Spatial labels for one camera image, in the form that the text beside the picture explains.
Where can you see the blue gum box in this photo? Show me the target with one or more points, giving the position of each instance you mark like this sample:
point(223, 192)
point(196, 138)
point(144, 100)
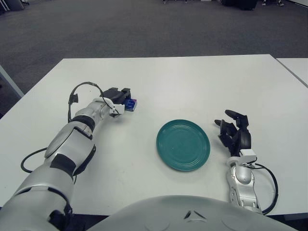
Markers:
point(132, 104)

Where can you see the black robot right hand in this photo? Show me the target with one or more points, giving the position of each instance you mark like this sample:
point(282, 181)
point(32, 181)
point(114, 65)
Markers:
point(243, 138)

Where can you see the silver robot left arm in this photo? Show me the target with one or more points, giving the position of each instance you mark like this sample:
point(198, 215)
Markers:
point(67, 142)

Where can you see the dark bulky background furniture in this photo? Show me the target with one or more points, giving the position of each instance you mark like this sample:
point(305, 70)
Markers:
point(238, 4)

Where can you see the teal round plate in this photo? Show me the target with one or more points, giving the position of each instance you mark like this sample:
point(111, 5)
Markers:
point(183, 145)

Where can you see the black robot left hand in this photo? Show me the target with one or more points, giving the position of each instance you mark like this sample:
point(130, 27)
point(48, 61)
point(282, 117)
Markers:
point(115, 94)

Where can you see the grey robot torso shell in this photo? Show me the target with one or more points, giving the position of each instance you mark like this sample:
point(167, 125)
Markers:
point(168, 214)

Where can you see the white neighbouring table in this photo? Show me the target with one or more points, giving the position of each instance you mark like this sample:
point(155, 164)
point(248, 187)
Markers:
point(297, 68)

